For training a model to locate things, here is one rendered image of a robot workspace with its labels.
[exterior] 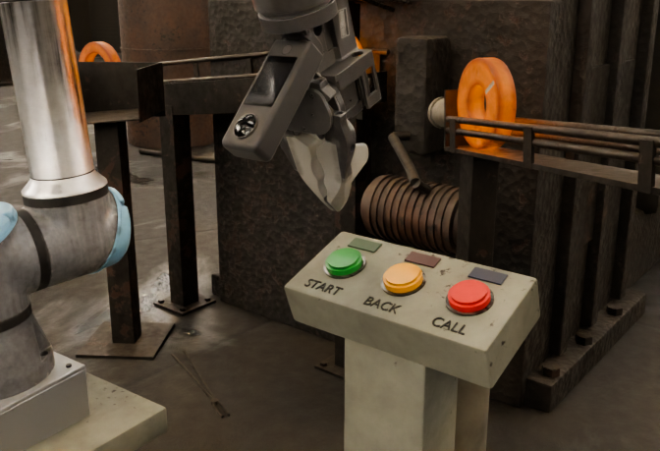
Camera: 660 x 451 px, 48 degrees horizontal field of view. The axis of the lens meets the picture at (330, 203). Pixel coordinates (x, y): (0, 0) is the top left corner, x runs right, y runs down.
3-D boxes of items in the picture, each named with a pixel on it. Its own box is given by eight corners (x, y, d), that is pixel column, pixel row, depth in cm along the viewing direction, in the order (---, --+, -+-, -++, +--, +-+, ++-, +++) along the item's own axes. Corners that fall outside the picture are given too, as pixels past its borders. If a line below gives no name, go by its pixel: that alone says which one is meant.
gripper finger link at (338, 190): (386, 191, 77) (369, 112, 73) (354, 221, 74) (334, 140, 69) (361, 186, 79) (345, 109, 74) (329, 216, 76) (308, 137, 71)
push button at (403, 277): (399, 271, 78) (396, 257, 77) (431, 280, 75) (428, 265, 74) (377, 294, 75) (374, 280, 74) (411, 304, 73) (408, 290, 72)
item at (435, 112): (456, 127, 143) (456, 95, 142) (477, 130, 134) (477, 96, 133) (427, 129, 141) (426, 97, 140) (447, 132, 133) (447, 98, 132)
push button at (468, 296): (462, 288, 73) (460, 273, 72) (499, 298, 71) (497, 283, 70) (442, 312, 71) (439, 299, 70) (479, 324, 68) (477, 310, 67)
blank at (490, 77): (486, 164, 129) (468, 165, 129) (466, 87, 135) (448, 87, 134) (527, 122, 115) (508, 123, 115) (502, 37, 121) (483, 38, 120)
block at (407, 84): (418, 143, 165) (421, 34, 159) (450, 148, 161) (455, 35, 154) (391, 151, 157) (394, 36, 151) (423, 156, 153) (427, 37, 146)
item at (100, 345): (85, 322, 207) (60, 61, 187) (178, 325, 205) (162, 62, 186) (54, 357, 187) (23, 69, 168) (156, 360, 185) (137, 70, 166)
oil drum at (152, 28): (181, 129, 509) (173, -6, 485) (242, 139, 473) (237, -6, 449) (107, 141, 465) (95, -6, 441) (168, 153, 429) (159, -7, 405)
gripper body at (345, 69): (385, 105, 73) (362, -15, 67) (334, 146, 68) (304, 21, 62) (325, 98, 78) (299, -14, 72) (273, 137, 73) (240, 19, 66)
